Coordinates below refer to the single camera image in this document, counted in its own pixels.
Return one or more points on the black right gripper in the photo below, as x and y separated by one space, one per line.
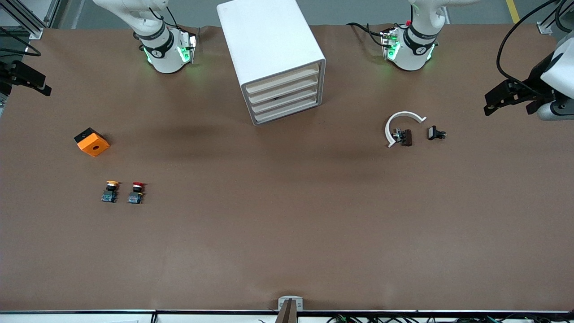
18 73

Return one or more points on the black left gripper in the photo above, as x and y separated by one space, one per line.
536 76

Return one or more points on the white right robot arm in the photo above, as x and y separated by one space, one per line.
161 58

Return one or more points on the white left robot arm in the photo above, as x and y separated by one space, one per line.
412 54

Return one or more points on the orange black button box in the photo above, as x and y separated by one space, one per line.
94 146

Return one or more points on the yellow push button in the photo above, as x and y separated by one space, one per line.
110 194

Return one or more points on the red push button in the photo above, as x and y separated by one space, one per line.
136 195

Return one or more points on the small black white clip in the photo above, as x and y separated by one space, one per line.
434 133

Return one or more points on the brown block with metal clip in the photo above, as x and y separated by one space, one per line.
406 137

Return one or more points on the white curved pipe clamp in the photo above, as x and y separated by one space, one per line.
389 130

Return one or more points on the brown table mat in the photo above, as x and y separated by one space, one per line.
287 224

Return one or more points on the aluminium frame profile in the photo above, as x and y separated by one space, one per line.
548 26
31 27

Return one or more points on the white table edge rail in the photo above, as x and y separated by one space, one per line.
89 317

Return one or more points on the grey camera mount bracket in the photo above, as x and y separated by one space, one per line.
290 309

